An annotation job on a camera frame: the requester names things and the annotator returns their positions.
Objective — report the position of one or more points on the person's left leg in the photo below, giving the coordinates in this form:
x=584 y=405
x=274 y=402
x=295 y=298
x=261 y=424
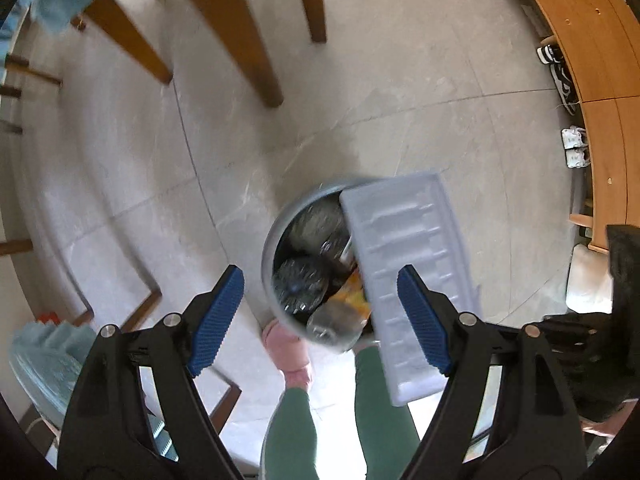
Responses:
x=290 y=435

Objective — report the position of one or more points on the wooden table leg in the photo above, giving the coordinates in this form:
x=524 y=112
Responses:
x=130 y=40
x=235 y=25
x=310 y=0

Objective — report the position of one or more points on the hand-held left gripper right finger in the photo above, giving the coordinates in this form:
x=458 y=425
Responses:
x=425 y=320

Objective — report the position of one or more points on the wooden chair frame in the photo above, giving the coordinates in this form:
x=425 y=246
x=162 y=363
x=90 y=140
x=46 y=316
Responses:
x=145 y=300

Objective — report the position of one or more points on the person's legs green trousers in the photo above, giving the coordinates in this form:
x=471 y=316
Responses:
x=385 y=410

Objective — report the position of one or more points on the pink slipper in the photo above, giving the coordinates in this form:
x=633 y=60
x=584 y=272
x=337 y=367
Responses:
x=287 y=350

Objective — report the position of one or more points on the white plastic tray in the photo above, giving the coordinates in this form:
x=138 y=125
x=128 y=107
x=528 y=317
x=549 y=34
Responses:
x=395 y=230

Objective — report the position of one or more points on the light wooden cabinet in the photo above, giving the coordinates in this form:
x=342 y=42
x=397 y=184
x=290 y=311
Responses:
x=590 y=60

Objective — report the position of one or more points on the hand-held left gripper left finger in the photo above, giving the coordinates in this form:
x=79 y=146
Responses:
x=217 y=320

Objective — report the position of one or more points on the grey metal trash bin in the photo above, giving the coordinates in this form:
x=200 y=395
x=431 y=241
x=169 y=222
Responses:
x=270 y=260

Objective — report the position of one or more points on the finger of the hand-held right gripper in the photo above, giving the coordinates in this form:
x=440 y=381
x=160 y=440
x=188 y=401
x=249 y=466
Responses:
x=562 y=330

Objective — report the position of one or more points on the white shoe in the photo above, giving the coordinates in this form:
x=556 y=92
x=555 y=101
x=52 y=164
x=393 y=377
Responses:
x=575 y=158
x=572 y=137

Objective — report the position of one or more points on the black and white sneaker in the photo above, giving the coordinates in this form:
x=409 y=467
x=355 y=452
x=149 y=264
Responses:
x=562 y=85
x=550 y=55

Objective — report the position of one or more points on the orange label plastic bottle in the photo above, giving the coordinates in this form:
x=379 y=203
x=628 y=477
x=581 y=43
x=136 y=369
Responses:
x=345 y=310

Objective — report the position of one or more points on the white seat cushion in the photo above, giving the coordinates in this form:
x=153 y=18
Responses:
x=590 y=280

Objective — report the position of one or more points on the light blue ribbed plastic item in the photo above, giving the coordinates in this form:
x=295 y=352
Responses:
x=45 y=365

